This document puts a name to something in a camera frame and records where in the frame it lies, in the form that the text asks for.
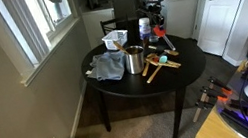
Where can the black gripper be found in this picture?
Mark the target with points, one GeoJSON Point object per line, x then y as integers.
{"type": "Point", "coordinates": [151, 10]}

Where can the wooden spoon in tin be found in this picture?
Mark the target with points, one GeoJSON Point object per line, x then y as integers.
{"type": "Point", "coordinates": [121, 47]}

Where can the orange spatula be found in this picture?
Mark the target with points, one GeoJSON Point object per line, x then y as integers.
{"type": "Point", "coordinates": [159, 31]}

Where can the white jar blue label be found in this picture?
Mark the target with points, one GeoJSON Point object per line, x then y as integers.
{"type": "Point", "coordinates": [145, 28]}

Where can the silver metal tin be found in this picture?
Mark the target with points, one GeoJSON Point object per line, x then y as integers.
{"type": "Point", "coordinates": [135, 64]}

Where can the clear glass mug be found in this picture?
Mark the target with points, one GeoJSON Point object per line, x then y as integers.
{"type": "Point", "coordinates": [153, 39]}

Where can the white framed window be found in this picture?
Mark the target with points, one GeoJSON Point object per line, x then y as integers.
{"type": "Point", "coordinates": [50, 13]}

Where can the round black table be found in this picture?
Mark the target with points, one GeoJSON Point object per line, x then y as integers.
{"type": "Point", "coordinates": [166, 82]}

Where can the white cardboard box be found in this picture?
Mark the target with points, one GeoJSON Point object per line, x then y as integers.
{"type": "Point", "coordinates": [115, 36]}

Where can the small white paper scrap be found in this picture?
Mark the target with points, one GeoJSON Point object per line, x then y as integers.
{"type": "Point", "coordinates": [88, 73]}

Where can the wooden stand top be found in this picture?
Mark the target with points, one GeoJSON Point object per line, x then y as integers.
{"type": "Point", "coordinates": [212, 132]}

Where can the white kitchen cabinet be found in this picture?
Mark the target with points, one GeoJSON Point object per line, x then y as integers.
{"type": "Point", "coordinates": [100, 25]}

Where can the blue cloth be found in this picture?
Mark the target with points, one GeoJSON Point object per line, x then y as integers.
{"type": "Point", "coordinates": [108, 66]}

